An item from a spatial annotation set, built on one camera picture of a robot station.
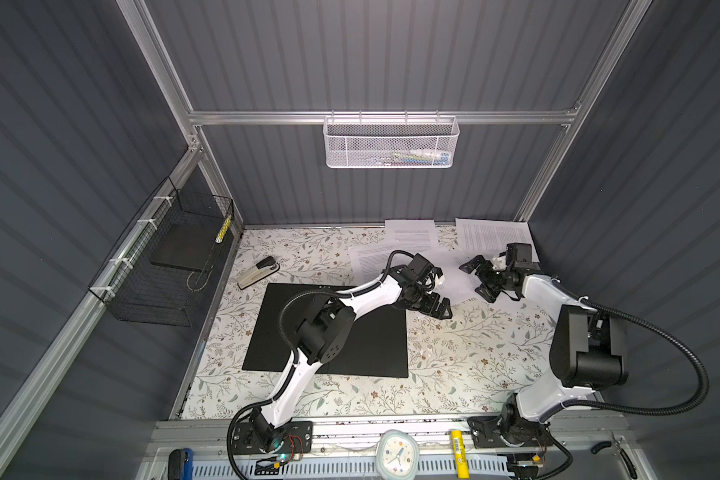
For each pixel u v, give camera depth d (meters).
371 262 1.08
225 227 0.83
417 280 0.80
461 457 0.69
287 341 0.54
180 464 0.68
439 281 0.87
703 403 0.39
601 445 0.72
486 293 0.87
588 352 0.47
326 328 0.57
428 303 0.83
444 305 0.83
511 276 0.70
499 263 0.86
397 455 0.69
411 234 1.19
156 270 0.72
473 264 0.87
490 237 1.18
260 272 1.03
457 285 1.02
